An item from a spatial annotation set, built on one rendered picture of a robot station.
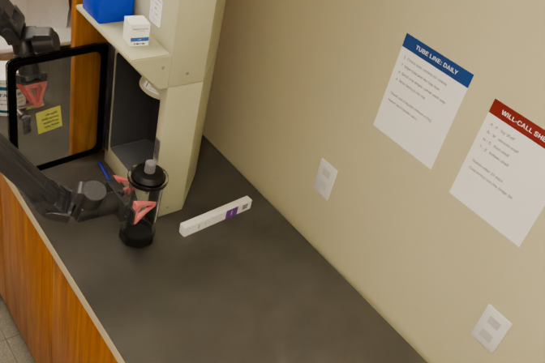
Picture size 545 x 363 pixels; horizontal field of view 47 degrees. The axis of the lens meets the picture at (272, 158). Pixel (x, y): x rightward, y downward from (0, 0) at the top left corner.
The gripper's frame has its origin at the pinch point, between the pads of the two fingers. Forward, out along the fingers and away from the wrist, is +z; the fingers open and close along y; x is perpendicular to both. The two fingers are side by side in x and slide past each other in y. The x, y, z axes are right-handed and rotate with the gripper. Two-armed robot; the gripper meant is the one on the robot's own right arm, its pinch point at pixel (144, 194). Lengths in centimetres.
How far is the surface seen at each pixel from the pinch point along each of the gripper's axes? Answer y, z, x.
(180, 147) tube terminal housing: 8.4, 15.4, -6.7
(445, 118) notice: -46, 49, -46
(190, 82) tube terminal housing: 8.5, 14.0, -28.4
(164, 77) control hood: 8.6, 5.5, -30.9
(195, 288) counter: -21.1, 7.3, 19.5
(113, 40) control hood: 19.4, -3.9, -36.7
